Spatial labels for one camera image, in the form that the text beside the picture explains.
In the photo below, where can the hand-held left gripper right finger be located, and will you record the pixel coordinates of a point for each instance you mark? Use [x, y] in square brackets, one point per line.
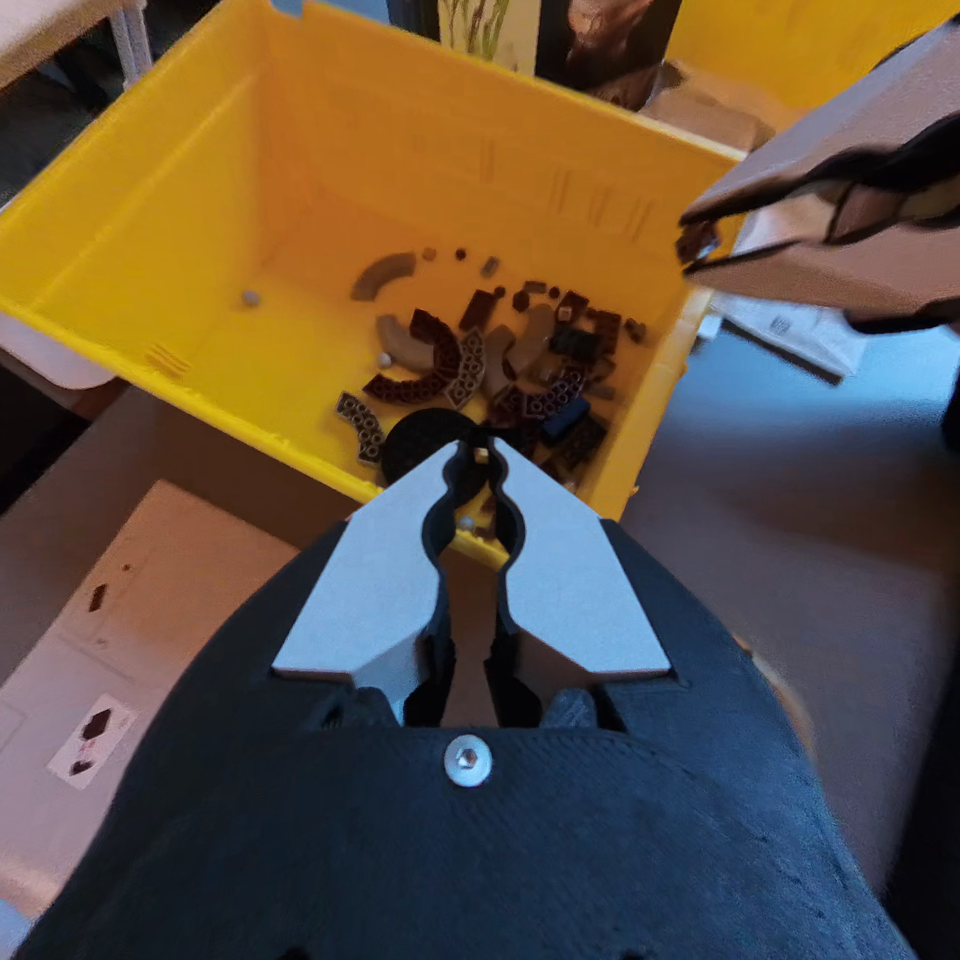
[577, 600]

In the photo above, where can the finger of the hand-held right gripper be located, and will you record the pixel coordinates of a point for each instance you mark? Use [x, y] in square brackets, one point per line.
[862, 270]
[825, 112]

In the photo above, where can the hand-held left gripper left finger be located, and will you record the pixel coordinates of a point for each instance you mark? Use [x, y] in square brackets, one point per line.
[360, 600]

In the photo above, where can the dark brown brick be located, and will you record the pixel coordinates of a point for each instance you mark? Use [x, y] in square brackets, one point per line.
[697, 241]

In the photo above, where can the pile of brown toy bricks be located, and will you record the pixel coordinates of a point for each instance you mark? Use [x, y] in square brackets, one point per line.
[450, 360]

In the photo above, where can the yellow plastic bin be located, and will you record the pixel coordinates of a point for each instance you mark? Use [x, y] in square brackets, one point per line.
[787, 45]
[225, 187]

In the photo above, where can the grey desk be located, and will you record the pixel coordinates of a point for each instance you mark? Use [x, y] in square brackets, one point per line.
[750, 525]

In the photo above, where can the folded white leaflet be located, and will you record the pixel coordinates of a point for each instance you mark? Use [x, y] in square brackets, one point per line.
[795, 330]

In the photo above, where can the black round brick plate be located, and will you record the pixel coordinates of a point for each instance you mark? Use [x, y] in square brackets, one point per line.
[420, 450]

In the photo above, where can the open instruction booklet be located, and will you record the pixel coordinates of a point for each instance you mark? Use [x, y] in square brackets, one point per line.
[187, 600]

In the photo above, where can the black toy box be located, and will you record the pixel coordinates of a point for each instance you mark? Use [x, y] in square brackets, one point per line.
[600, 37]

